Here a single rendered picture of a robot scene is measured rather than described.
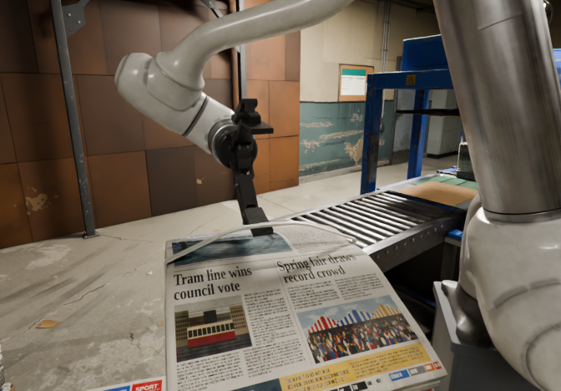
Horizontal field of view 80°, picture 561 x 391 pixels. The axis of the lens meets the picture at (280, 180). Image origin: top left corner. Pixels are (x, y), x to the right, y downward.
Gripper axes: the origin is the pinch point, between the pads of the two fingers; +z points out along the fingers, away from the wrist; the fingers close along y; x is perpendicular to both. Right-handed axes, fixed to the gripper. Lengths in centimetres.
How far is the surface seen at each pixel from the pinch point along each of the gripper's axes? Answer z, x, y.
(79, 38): -347, 90, -36
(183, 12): -386, -10, -69
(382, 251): -61, -67, 58
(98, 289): -199, 76, 146
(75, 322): -161, 82, 143
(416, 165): -171, -173, 61
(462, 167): -148, -195, 57
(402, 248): -66, -81, 62
